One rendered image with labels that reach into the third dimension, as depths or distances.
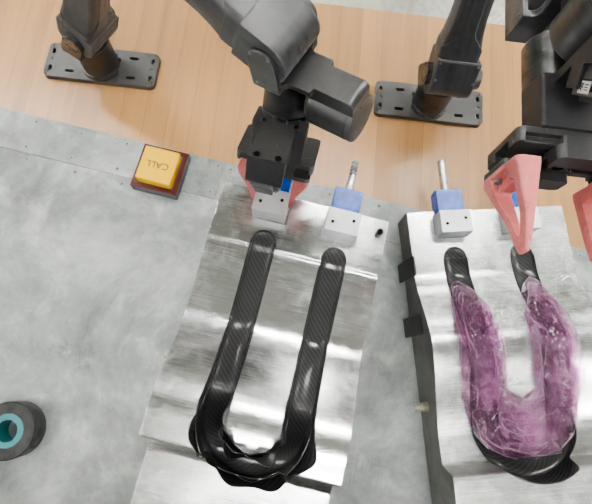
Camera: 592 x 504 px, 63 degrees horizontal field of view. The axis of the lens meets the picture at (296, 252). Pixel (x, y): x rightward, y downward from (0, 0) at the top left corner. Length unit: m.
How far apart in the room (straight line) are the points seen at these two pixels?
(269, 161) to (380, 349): 0.39
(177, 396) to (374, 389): 0.31
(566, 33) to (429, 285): 0.42
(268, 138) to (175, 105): 0.39
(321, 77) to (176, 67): 0.47
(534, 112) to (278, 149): 0.26
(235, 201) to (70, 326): 0.33
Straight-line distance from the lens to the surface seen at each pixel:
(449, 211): 0.79
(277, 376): 0.67
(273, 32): 0.52
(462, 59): 0.82
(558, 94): 0.47
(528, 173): 0.44
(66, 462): 0.84
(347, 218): 0.70
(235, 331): 0.70
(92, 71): 0.97
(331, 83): 0.55
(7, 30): 1.12
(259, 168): 0.54
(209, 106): 0.92
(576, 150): 0.46
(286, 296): 0.70
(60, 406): 0.84
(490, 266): 0.82
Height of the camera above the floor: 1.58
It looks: 75 degrees down
